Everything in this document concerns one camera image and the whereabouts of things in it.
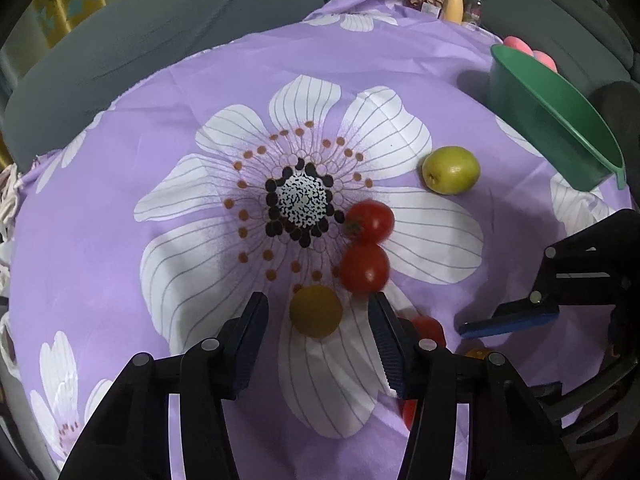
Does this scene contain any purple floral tablecloth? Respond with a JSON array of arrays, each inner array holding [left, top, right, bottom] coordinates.
[[10, 0, 640, 480]]

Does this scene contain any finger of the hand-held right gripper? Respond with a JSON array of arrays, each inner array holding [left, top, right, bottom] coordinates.
[[534, 355, 640, 463], [458, 207, 640, 339]]

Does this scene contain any green round fruit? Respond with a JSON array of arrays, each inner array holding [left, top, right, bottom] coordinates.
[[421, 146, 482, 195]]

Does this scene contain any clear small bottle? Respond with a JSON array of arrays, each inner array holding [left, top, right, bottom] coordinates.
[[462, 0, 488, 28]]

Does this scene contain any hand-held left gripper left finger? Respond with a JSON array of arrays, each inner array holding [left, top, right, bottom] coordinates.
[[59, 291, 271, 480]]

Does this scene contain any pink plush toy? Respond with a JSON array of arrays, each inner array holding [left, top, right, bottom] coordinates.
[[502, 36, 558, 73]]

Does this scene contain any grey ribbed sofa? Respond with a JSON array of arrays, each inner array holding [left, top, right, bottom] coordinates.
[[2, 0, 416, 171]]

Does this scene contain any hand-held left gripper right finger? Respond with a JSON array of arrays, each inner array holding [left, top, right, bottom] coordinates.
[[367, 291, 581, 480]]

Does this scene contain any dark grey cushion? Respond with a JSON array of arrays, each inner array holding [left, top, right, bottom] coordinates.
[[587, 80, 640, 211]]

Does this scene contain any white tote bag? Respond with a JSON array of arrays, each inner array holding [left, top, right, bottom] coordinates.
[[0, 160, 26, 241]]

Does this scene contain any green plastic bowl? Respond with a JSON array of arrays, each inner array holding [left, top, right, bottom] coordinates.
[[489, 44, 627, 192]]

